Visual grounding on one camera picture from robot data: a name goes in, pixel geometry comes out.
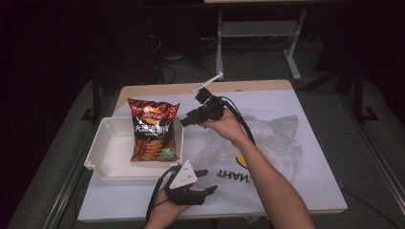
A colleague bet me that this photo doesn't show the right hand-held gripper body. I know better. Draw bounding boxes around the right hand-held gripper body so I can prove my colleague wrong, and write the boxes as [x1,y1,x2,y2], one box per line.
[191,72,226,122]

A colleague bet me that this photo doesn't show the person's right hand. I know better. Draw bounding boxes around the person's right hand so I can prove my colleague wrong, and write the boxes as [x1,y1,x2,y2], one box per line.
[197,109,253,148]

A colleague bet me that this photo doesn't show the red chip bag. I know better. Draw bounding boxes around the red chip bag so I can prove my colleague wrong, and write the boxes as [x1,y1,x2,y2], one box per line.
[127,97,181,162]

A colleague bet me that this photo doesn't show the white metal desk frame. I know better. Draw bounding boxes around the white metal desk frame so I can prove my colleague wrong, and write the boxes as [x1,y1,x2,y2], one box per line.
[214,9,309,82]

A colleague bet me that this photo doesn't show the black floor cables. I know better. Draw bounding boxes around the black floor cables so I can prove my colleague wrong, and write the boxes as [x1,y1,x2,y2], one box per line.
[149,32,218,84]

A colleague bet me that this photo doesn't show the clear plastic bag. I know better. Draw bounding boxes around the clear plastic bag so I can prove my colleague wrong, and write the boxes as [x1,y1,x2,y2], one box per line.
[190,113,304,223]

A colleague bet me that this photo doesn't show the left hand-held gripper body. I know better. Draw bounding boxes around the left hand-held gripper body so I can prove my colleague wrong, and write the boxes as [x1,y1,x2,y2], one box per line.
[163,160,206,206]

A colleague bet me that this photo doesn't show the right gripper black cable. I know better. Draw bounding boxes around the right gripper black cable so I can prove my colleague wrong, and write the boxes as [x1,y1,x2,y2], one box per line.
[218,94,256,145]

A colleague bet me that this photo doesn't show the person's left hand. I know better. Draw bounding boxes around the person's left hand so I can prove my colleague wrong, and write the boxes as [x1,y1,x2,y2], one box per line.
[144,188,193,229]

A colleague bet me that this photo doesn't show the white plastic bin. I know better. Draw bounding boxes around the white plastic bin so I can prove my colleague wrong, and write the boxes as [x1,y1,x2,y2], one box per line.
[83,114,186,182]

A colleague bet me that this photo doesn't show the thin black cable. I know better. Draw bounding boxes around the thin black cable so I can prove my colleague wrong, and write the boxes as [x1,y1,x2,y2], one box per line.
[74,173,94,220]

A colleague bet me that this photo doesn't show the black metal stand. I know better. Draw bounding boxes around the black metal stand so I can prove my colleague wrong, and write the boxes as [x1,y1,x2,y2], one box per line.
[352,68,380,123]
[80,71,103,123]

